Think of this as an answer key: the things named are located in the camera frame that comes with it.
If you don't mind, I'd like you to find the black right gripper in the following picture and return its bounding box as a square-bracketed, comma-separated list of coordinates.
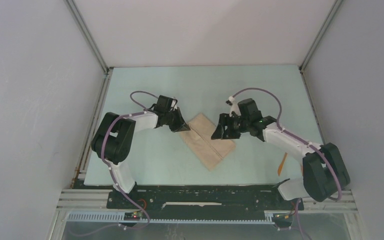
[211, 113, 250, 140]

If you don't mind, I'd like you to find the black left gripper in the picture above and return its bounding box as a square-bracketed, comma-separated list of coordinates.
[164, 107, 190, 133]

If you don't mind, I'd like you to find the beige cloth napkin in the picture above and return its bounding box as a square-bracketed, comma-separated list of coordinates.
[179, 113, 236, 171]

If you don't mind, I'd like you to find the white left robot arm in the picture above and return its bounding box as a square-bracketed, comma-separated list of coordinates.
[91, 95, 191, 208]

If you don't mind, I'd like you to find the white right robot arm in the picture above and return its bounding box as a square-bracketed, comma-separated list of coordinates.
[211, 96, 351, 209]

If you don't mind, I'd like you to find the orange plastic knife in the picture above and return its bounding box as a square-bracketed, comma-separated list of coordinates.
[277, 152, 288, 176]

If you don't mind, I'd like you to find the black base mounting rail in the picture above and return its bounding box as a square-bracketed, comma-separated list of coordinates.
[106, 184, 304, 221]

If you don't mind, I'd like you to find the aluminium corner frame post right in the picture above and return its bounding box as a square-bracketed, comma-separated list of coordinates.
[299, 0, 344, 73]

